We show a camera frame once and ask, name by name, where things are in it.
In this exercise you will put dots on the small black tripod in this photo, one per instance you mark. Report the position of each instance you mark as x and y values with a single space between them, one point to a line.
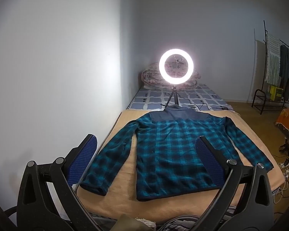
285 145

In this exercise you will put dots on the black metal clothes rack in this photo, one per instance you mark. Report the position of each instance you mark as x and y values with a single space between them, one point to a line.
265 38

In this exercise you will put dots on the teal plaid fleece jacket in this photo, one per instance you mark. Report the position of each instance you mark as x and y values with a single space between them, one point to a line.
168 149

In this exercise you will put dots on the beige blanket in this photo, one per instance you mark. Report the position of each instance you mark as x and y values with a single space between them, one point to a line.
120 207

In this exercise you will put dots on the folded floral quilt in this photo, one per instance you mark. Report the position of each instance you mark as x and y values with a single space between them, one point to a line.
150 77

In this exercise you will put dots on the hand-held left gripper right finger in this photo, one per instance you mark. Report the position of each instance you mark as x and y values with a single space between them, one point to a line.
210 163

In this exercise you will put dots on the yellow box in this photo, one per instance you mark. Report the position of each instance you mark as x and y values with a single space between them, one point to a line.
277 93

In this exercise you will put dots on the orange patterned cloth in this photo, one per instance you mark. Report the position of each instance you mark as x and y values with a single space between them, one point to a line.
287 118

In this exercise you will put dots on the dark green hanging garment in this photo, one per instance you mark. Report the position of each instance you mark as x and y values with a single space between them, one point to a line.
284 69

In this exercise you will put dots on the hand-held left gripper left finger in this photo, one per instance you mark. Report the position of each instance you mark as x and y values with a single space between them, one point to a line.
83 158

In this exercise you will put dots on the blue checkered bed sheet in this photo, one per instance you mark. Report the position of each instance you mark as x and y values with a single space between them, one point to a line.
149 98

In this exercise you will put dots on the phone holder clamp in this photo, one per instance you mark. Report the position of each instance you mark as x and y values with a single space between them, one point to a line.
177 63

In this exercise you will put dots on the white striped hanging towel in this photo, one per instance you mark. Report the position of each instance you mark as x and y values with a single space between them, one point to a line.
273 57

